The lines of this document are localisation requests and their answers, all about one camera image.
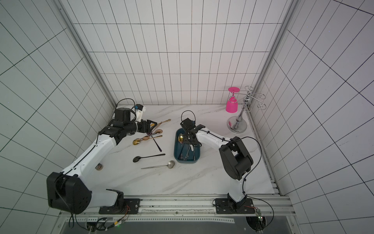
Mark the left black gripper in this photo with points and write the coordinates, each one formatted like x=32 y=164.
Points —
x=144 y=123

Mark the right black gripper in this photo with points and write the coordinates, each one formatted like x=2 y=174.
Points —
x=188 y=137

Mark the teal plastic storage box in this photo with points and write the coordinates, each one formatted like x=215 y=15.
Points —
x=178 y=146

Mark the rose gold spoon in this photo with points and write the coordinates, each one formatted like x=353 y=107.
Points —
x=158 y=131

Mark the large silver spoon front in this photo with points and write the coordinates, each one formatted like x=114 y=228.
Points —
x=169 y=165

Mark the small silver spoon front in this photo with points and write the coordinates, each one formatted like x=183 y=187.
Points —
x=192 y=153

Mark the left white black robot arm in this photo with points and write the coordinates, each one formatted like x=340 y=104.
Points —
x=68 y=191

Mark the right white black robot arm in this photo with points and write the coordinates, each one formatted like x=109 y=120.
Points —
x=236 y=159

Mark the small gold ornate spoon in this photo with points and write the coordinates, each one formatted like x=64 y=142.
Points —
x=158 y=124

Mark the chrome glass holder stand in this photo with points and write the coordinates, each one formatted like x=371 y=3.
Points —
x=237 y=124

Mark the pink upside-down wine glass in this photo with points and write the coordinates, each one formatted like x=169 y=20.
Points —
x=232 y=103

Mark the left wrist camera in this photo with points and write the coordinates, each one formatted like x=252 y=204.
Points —
x=139 y=111

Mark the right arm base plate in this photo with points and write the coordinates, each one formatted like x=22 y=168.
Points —
x=228 y=206

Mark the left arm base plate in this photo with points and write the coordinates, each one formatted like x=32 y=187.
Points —
x=131 y=206

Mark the aluminium rail frame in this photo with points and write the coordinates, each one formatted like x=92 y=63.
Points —
x=187 y=208

